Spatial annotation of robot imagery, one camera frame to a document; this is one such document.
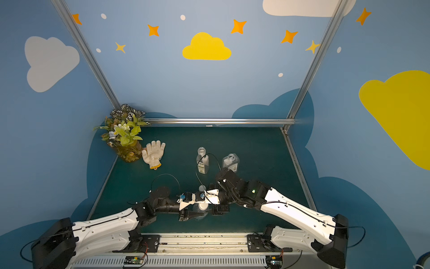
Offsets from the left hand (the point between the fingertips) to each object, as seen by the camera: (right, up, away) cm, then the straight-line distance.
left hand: (203, 203), depth 73 cm
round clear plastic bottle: (-2, -4, -3) cm, 5 cm away
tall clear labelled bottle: (-1, +14, +18) cm, 23 cm away
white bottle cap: (0, +1, -5) cm, 5 cm away
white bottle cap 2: (-2, +2, +18) cm, 19 cm away
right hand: (+3, +4, -4) cm, 6 cm away
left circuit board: (-31, -25, -1) cm, 39 cm away
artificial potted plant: (-45, +35, +15) cm, 59 cm away
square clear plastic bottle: (+14, +16, +18) cm, 28 cm away
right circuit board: (+31, -26, -1) cm, 40 cm away
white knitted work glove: (-34, +20, +32) cm, 51 cm away
